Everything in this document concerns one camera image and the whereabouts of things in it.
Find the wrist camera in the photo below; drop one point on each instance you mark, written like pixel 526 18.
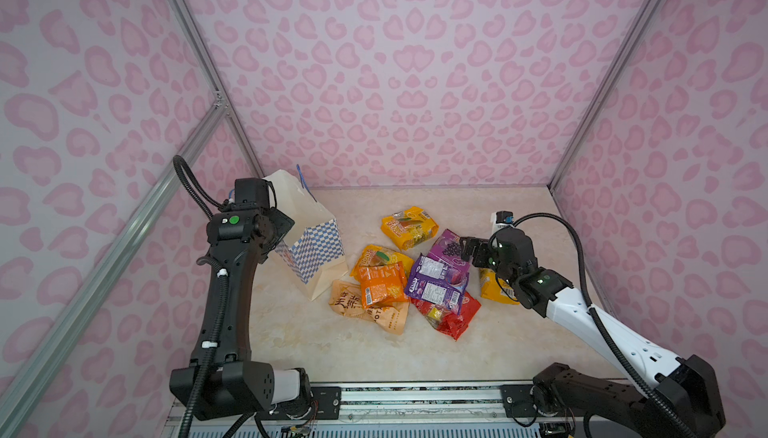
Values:
pixel 251 193
pixel 502 219

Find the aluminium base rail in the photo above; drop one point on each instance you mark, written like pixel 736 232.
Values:
pixel 432 409

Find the aluminium diagonal frame bar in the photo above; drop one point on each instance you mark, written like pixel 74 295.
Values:
pixel 91 331

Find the red fruit candy bag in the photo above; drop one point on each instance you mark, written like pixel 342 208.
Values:
pixel 446 321

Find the aluminium frame post left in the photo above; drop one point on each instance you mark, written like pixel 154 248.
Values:
pixel 204 58

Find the checkered paper bag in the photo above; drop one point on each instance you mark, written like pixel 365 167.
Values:
pixel 313 248

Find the yellow snack bag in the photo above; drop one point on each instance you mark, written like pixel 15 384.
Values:
pixel 495 290

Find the purple white snack bag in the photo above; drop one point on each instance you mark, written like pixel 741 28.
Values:
pixel 437 283

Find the tan paper snack bag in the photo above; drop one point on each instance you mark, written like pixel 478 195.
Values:
pixel 346 300

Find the aluminium frame post right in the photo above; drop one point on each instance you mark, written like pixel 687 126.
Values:
pixel 628 47

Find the orange corn snack bag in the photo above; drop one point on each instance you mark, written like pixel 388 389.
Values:
pixel 382 285

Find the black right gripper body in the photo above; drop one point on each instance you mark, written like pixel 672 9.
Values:
pixel 491 258

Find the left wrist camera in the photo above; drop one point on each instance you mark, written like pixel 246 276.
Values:
pixel 251 193

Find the purple grape candy bag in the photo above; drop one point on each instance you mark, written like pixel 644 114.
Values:
pixel 448 251

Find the yellow candy bag far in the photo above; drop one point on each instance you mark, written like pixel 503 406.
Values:
pixel 409 228

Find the aluminium frame post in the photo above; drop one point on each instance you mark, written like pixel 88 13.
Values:
pixel 628 47
pixel 204 58

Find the yellow fruit candy bag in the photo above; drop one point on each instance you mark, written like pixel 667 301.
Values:
pixel 376 256

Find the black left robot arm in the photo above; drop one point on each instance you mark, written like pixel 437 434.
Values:
pixel 222 379

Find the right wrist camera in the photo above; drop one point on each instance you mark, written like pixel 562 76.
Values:
pixel 502 219

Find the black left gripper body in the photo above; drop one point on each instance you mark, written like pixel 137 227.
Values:
pixel 279 222

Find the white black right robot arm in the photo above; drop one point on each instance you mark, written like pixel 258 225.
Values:
pixel 666 396

